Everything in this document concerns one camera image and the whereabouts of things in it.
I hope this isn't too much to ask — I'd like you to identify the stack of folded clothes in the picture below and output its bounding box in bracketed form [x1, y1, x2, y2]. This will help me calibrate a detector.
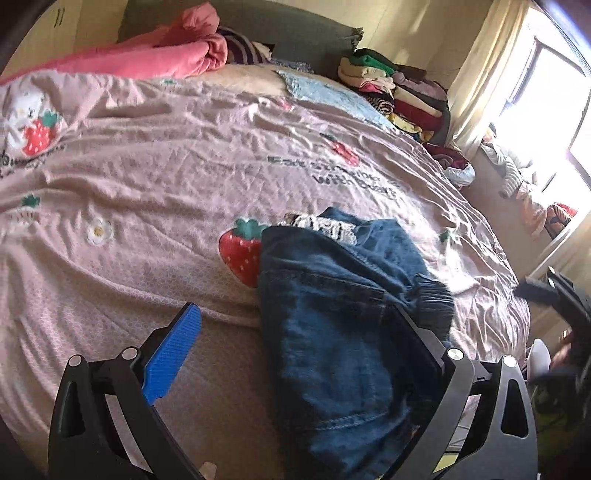
[338, 47, 476, 185]

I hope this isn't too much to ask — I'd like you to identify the window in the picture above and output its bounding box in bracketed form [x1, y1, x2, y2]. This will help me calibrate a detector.
[508, 37, 591, 185]

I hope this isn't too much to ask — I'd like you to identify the clothes heap on windowsill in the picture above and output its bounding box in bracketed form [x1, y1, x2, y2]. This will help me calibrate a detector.
[480, 122, 578, 241]

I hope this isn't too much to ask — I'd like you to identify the cream wardrobe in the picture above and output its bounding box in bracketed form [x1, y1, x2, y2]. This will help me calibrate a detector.
[0, 0, 125, 79]

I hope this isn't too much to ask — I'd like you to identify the blue denim pants lace trim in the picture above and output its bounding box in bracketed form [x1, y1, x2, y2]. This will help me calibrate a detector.
[256, 206, 455, 480]

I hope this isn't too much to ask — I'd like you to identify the cream curtain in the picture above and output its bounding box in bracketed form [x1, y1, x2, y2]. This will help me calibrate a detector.
[448, 0, 541, 158]

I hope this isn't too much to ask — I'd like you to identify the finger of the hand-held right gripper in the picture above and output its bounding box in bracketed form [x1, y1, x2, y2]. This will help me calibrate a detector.
[515, 276, 555, 305]

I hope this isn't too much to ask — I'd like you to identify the white electric fan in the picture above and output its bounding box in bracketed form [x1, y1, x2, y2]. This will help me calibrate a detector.
[524, 338, 552, 384]

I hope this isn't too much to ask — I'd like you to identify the pink strawberry print bed sheet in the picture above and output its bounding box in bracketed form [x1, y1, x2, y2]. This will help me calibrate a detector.
[0, 65, 532, 480]

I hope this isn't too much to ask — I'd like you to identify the grey green headboard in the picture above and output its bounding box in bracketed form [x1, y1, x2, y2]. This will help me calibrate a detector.
[117, 0, 365, 77]

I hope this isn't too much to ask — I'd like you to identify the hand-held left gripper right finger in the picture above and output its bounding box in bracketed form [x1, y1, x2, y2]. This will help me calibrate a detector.
[383, 305, 539, 480]

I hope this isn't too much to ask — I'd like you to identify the cream pillow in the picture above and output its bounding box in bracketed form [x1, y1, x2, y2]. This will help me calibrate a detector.
[203, 64, 296, 100]

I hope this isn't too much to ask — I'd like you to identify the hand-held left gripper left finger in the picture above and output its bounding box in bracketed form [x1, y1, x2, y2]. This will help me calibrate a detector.
[48, 302, 204, 480]

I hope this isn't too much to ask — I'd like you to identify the light blue cloth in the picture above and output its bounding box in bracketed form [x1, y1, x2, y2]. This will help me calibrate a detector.
[276, 68, 393, 132]

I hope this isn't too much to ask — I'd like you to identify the purple striped cloth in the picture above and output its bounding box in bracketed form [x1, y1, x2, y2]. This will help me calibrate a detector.
[217, 27, 271, 65]

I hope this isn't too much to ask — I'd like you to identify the pink blanket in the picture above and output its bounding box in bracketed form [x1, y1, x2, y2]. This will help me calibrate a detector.
[0, 2, 229, 86]

